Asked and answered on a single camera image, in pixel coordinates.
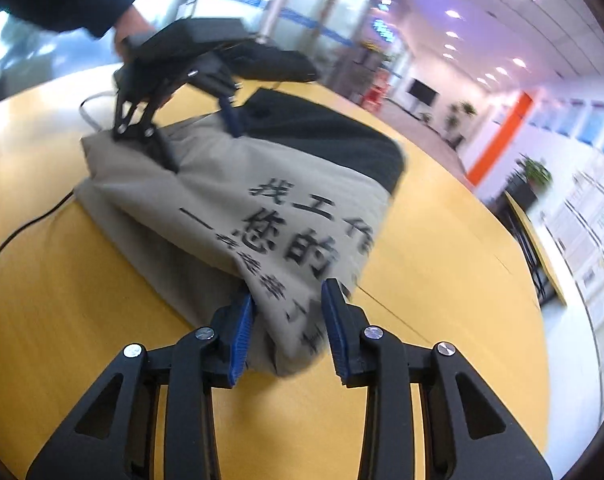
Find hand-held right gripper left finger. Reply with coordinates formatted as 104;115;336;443
26;292;255;480

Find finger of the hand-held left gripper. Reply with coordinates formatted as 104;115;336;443
186;53;243;139
112;76;181;173

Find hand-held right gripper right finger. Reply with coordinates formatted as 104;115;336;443
321;278;553;480

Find beige and black tote bag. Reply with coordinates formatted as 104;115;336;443
73;87;409;379

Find person's left hand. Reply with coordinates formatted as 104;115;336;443
112;6;153;57

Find dark cloth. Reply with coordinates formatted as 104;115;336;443
228;41;319;84

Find red sign stand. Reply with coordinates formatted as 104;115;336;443
366;70;390;110

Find wooden desk with black legs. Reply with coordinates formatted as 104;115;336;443
496;191;568;309

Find potted plant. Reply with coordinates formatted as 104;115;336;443
504;155;553;204
443;100;478;150

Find white cable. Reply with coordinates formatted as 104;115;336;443
78;91;119;134

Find black cable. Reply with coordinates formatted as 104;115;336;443
0;193;79;274

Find black wall screen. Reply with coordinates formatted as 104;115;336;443
406;78;439;107

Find row of wall posters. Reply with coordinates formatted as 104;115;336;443
542;95;604;341

